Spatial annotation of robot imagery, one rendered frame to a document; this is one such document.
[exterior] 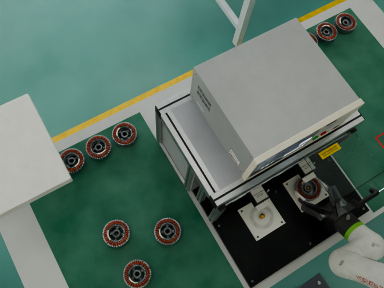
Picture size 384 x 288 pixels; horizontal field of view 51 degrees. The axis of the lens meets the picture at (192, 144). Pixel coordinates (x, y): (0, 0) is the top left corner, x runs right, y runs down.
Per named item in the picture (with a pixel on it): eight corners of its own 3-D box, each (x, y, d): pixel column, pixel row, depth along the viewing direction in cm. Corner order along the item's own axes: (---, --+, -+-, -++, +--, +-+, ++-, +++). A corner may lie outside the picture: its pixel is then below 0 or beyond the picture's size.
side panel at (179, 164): (192, 188, 177) (198, 167, 147) (187, 191, 177) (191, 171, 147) (162, 136, 185) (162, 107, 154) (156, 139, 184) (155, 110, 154)
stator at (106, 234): (127, 217, 171) (126, 216, 167) (133, 243, 167) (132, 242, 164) (100, 224, 169) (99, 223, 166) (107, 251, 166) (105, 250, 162)
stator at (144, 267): (134, 254, 166) (132, 254, 162) (156, 269, 164) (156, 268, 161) (118, 279, 162) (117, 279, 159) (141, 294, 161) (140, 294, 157)
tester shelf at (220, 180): (360, 124, 158) (365, 119, 154) (214, 209, 142) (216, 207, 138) (295, 40, 169) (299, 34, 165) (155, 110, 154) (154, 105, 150)
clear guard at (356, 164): (385, 187, 156) (393, 183, 151) (338, 218, 151) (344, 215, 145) (335, 120, 165) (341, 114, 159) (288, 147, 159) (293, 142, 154)
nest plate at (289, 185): (328, 196, 178) (329, 195, 177) (302, 212, 175) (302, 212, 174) (308, 167, 182) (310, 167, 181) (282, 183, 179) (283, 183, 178)
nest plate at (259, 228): (284, 223, 173) (286, 223, 171) (256, 241, 169) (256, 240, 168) (265, 194, 177) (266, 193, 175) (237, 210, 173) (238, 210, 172)
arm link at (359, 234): (389, 257, 153) (395, 241, 146) (364, 274, 149) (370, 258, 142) (361, 231, 163) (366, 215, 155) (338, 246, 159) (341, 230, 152)
